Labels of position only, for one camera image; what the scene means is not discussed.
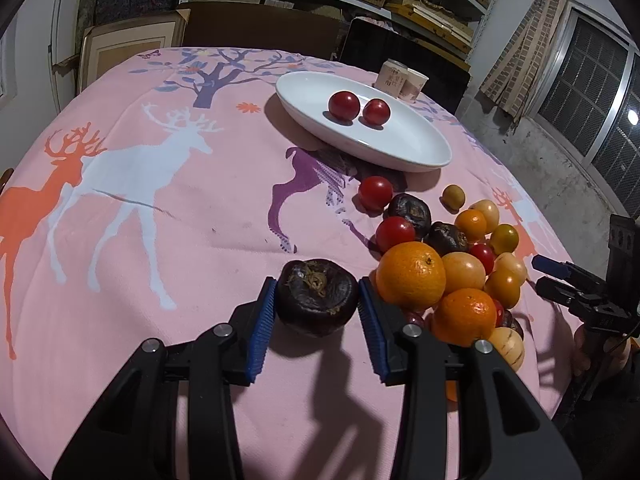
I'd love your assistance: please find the small brownish yellow fruit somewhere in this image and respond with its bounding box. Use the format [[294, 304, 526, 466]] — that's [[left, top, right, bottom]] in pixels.
[[441, 184, 467, 209]]

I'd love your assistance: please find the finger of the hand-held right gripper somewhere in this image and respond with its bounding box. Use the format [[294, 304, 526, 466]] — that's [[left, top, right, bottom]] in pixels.
[[535, 277, 601, 311], [531, 254, 608, 288]]

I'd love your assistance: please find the pink paper cup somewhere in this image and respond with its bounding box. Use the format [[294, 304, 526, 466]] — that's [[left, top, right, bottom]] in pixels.
[[398, 67, 430, 103]]

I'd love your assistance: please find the pink drink can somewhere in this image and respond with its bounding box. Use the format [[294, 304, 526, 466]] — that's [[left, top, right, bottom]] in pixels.
[[376, 60, 408, 98]]

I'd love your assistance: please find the beige framed panel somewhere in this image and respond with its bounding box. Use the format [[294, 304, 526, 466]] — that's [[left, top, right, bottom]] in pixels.
[[80, 9, 191, 93]]

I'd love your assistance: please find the window with metal grille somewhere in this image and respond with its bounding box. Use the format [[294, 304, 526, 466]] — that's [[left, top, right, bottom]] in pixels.
[[535, 2, 640, 211]]

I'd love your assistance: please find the person's right hand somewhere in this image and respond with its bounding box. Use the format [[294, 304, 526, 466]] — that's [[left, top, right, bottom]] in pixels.
[[572, 327, 631, 377]]

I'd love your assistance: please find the black chair back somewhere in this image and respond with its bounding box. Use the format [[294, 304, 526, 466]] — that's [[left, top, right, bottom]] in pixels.
[[334, 16, 471, 111]]

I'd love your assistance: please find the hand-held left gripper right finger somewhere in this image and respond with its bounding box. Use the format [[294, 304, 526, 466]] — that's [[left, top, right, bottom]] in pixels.
[[358, 276, 583, 480]]

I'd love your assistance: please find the pale yellow pepino melon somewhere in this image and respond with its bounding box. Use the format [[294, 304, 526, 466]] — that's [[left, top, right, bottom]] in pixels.
[[494, 252, 528, 283], [487, 327, 525, 372], [470, 200, 500, 233]]

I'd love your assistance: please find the brown cardboard sheet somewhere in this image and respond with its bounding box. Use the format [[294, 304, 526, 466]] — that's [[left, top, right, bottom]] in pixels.
[[182, 2, 346, 61]]

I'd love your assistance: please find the dark purple round fruit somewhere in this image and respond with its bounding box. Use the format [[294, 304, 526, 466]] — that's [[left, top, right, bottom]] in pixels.
[[425, 221, 471, 256], [384, 193, 432, 238], [501, 309, 524, 340], [276, 259, 360, 337]]

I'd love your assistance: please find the pink deer printed tablecloth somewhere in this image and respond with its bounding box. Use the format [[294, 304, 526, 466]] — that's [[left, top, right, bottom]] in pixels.
[[0, 47, 576, 480]]

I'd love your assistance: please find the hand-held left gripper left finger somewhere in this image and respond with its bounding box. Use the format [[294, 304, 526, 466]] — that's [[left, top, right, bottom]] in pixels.
[[52, 276, 278, 480]]

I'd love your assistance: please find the white oval plate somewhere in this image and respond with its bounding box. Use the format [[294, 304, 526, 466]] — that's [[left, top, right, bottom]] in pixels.
[[275, 71, 452, 173]]

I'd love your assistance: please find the green orange tangerine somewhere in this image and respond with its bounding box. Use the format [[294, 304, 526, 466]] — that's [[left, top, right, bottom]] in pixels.
[[490, 224, 519, 256]]

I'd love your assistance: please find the large orange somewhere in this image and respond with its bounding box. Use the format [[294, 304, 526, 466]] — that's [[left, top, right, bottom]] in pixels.
[[431, 288, 498, 348], [376, 241, 447, 311]]

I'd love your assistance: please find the brick patterned curtain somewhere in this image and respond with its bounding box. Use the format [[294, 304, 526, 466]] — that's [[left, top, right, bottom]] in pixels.
[[480, 0, 576, 121]]

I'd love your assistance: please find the white door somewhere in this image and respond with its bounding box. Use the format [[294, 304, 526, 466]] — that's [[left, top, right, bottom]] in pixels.
[[0, 0, 91, 116]]

